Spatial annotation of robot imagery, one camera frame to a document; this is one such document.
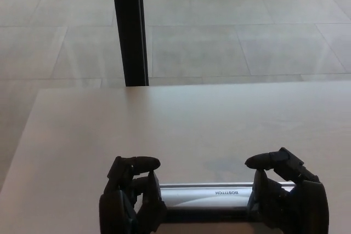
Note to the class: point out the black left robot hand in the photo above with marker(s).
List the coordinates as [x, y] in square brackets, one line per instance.
[120, 190]

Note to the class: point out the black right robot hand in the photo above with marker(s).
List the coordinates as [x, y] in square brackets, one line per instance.
[290, 198]

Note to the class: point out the silver Bostitch hole punch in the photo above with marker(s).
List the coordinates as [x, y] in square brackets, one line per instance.
[203, 194]

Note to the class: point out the black vertical window frame post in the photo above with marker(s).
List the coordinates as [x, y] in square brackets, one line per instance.
[130, 28]

